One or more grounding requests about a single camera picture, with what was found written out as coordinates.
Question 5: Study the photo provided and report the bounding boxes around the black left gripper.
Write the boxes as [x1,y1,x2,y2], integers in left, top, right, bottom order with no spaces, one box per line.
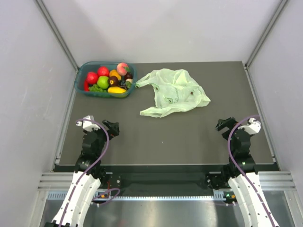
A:
[84,120,119,156]

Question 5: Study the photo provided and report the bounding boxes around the dark purple fake mangosteen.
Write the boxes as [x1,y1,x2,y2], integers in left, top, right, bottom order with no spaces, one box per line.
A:
[108,76,119,87]

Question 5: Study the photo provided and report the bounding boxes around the green fake apple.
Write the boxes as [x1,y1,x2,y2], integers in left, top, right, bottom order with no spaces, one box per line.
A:
[97,76,109,89]

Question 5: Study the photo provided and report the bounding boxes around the light green plastic bag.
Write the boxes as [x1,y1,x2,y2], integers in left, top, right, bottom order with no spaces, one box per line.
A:
[135,69,211,118]

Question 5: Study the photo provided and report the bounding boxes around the pink fake peach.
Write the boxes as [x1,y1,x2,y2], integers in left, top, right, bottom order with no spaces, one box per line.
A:
[116,62,130,76]

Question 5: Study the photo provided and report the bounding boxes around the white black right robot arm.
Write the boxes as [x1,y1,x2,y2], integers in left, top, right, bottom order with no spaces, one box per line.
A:
[214,115,279,227]

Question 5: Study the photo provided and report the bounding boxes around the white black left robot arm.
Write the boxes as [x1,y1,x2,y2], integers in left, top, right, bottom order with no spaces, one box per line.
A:
[45,115,120,227]

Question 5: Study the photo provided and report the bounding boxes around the yellow fake mango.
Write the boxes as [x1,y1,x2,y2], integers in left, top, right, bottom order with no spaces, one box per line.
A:
[107,87,127,94]

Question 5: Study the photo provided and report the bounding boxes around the green fake grapes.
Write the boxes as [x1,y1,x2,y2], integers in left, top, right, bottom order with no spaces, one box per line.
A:
[89,84,107,92]

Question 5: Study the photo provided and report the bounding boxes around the dark fake blueberries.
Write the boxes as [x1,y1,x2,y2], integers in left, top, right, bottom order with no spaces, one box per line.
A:
[119,80,126,87]

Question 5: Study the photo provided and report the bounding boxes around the red fake chili pepper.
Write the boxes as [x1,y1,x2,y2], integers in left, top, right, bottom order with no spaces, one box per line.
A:
[84,80,89,92]

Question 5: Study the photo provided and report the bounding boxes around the dark fake plum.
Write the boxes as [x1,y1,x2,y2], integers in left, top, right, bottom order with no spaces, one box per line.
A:
[124,72,133,80]

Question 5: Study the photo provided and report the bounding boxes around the orange fake fruit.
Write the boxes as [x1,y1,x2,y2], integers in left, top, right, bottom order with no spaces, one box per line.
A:
[109,70,122,80]

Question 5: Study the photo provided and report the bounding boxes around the red fake apple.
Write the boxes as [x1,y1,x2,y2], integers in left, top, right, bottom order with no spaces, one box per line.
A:
[97,66,110,77]

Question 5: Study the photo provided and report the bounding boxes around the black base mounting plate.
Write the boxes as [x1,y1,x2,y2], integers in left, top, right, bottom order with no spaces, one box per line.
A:
[106,172,227,190]

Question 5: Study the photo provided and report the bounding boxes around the teal plastic basket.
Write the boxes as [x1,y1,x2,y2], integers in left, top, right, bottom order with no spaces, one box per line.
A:
[74,61,138,98]

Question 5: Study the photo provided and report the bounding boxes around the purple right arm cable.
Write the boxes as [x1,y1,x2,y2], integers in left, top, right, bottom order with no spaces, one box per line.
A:
[227,114,280,227]

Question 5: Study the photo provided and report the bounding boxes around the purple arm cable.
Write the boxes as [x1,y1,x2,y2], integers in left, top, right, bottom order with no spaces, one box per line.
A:
[227,114,280,227]
[58,119,121,227]

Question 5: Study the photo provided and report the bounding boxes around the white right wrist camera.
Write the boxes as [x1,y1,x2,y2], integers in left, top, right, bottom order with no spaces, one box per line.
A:
[237,118,261,135]

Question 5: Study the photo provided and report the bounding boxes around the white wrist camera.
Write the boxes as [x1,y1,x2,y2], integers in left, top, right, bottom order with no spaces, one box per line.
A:
[237,118,261,135]
[76,115,101,132]

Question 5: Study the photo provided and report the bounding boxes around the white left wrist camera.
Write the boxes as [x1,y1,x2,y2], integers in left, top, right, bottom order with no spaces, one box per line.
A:
[76,115,101,132]

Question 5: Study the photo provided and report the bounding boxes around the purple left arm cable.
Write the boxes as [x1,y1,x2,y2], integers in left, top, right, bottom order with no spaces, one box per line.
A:
[58,119,121,227]

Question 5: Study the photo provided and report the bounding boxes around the grey slotted cable duct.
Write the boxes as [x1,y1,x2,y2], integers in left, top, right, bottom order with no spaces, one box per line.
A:
[47,190,237,201]

